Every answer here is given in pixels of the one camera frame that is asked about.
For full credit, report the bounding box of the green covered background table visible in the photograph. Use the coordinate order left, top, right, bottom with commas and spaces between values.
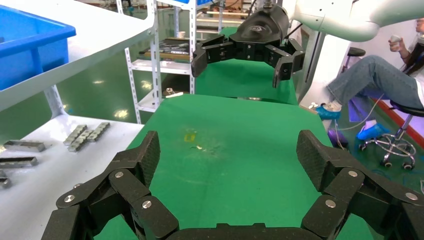
194, 26, 299, 106

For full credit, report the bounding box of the blue shoe cover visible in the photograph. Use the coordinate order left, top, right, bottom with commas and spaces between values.
357, 120, 392, 141
314, 103, 342, 121

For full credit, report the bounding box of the seated person in jeans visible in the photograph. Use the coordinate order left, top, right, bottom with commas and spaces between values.
314, 18, 424, 142

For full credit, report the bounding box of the person hand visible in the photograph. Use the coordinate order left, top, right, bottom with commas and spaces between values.
389, 37, 407, 54

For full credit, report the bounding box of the green table mat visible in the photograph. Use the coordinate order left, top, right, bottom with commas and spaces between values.
94, 92, 375, 240

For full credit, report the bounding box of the black round stool seat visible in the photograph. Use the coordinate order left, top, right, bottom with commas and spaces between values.
347, 46, 366, 58

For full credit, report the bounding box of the grey metal shelf rack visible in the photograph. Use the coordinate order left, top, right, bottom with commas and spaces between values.
0, 0, 164, 124

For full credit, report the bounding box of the blue plastic bin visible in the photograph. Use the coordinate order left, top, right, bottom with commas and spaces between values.
0, 4, 77, 92

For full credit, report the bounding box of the white robot torso column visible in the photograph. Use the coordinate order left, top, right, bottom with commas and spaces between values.
296, 24, 354, 110

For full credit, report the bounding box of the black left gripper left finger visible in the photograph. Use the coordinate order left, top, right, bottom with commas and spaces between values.
41, 130, 180, 240

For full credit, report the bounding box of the black swivel stool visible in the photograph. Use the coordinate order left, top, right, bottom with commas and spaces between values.
359, 99, 424, 171

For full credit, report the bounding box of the white background shelf rack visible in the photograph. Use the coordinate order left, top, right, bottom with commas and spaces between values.
115, 0, 200, 125

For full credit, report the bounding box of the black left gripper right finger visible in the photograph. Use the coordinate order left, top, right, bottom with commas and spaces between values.
295, 129, 424, 240

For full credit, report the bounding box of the grey metal connector strip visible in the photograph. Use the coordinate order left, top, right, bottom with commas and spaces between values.
0, 156, 39, 169
86, 121, 111, 143
62, 124, 88, 147
67, 129, 95, 153
3, 139, 47, 153

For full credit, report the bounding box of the purple bag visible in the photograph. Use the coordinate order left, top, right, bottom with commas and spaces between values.
327, 129, 349, 149

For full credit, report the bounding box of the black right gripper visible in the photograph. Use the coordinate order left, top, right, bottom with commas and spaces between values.
191, 4, 306, 89

